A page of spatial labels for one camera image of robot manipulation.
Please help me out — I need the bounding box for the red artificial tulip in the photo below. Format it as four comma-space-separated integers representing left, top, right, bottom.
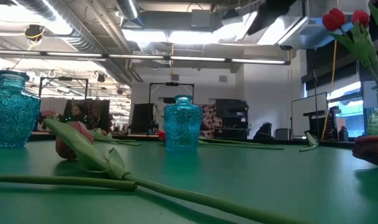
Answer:
321, 7, 378, 86
198, 138, 264, 146
347, 1, 378, 86

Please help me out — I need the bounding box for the corrugated silver ceiling duct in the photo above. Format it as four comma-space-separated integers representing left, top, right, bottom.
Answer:
16, 0, 143, 85

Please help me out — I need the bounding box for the person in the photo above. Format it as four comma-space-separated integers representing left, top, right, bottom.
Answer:
70, 103, 88, 125

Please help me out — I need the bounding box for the yellow hanging cable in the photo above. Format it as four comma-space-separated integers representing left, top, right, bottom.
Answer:
320, 39, 338, 140

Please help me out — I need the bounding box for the rectangular silver ceiling duct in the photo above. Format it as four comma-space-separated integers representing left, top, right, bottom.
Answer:
241, 0, 370, 50

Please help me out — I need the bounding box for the black upright panel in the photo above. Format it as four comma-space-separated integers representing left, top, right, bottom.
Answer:
130, 103, 156, 135

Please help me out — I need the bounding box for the white board on stand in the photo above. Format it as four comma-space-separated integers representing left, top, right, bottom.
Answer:
290, 91, 328, 138

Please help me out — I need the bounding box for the gray ceiling box unit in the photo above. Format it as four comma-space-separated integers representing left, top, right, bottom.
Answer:
191, 9, 212, 32

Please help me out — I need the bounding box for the long ceiling light bar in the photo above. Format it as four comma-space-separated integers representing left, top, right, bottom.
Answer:
0, 49, 292, 66

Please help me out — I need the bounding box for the pink flower bouquet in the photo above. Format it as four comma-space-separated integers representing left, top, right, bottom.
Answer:
39, 109, 58, 122

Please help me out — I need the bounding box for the black overhead frame rig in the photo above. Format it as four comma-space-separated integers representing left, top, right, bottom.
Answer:
38, 76, 90, 101
148, 82, 195, 105

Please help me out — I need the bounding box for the floral patterned cloth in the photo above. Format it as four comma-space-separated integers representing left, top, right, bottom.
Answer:
200, 103, 223, 139

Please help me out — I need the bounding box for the black equipment rack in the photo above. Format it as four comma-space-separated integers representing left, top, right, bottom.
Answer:
303, 105, 341, 140

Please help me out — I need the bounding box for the round silver ceiling duct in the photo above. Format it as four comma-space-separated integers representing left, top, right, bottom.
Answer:
116, 0, 140, 20

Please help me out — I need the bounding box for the narrow blue glass vase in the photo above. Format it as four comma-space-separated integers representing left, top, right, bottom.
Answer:
163, 95, 203, 153

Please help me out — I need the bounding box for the wide blue star-cut glass vase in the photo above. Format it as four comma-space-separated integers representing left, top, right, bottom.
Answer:
0, 70, 41, 149

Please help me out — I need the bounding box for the black tripod pole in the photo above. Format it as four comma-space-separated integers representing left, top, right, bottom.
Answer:
311, 70, 321, 140

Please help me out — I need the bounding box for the black ceiling camera yellow cable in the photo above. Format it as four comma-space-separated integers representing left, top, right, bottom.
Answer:
23, 24, 47, 43

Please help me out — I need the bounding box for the bright window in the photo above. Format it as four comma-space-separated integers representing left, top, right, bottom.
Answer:
327, 81, 366, 138

